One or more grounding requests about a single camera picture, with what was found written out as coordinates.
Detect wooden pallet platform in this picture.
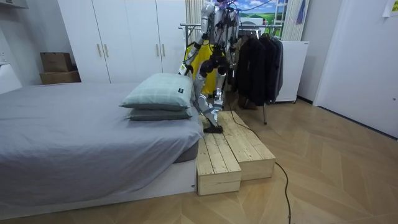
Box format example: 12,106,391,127
195,114,243,197
217,110,277,182

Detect white cabinet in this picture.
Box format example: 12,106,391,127
275,40,310,103

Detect dark coat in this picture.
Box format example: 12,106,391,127
260,32,280,103

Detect black coat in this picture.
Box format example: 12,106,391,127
233,35,268,106

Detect light green pillow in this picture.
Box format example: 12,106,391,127
119,73,194,111

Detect yellow long-sleeved shirt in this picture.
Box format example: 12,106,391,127
183,40,218,96

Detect blue hanging cloth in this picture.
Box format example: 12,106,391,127
295,0,307,26

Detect brown coat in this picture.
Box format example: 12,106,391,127
229,34,259,110

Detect white door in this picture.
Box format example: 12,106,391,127
313,0,398,139

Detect dark grey-green pillow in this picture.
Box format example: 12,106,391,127
126,107,193,121

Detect grey bed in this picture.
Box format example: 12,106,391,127
0,82,205,220

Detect grey coat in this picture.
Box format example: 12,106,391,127
273,37,284,96

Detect metal clothes rack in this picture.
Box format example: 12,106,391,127
178,22,284,125

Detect cable bundle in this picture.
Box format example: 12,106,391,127
222,0,274,13

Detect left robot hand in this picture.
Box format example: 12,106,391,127
178,63,194,77

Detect landscape wall poster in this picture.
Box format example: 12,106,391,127
231,0,282,35

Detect white wardrobe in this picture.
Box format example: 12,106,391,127
57,0,187,84

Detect robot body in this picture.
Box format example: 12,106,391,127
206,0,240,63

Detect cardboard box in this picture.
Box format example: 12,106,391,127
39,52,74,73
39,70,81,85

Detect black floor cable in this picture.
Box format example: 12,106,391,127
228,93,292,224

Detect robot legs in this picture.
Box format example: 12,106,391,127
192,51,229,134

